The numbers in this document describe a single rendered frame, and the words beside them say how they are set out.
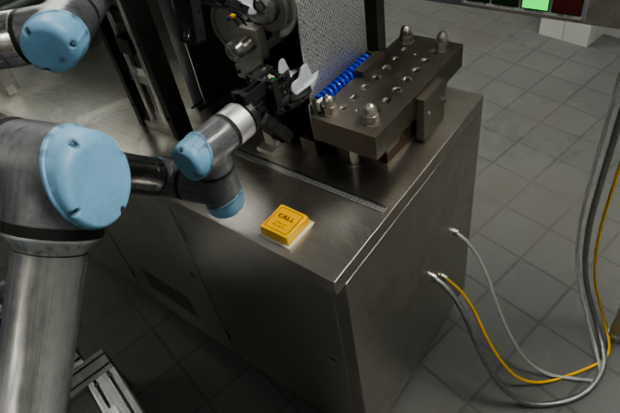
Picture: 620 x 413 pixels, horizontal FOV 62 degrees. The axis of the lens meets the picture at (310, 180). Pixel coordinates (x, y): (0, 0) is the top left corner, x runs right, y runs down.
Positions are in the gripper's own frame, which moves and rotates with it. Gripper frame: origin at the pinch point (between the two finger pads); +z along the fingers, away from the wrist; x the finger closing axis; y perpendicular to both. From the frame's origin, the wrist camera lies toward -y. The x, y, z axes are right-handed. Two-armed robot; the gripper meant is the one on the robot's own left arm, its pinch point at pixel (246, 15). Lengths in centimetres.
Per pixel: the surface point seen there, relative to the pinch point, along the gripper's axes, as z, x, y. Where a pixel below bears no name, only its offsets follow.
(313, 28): 11.3, -8.1, 1.5
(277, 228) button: 3.6, -17.6, -38.2
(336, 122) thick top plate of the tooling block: 14.3, -17.7, -15.6
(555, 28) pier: 261, -2, 63
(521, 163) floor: 174, -25, -17
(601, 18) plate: 34, -56, 17
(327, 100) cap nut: 12.8, -15.3, -11.7
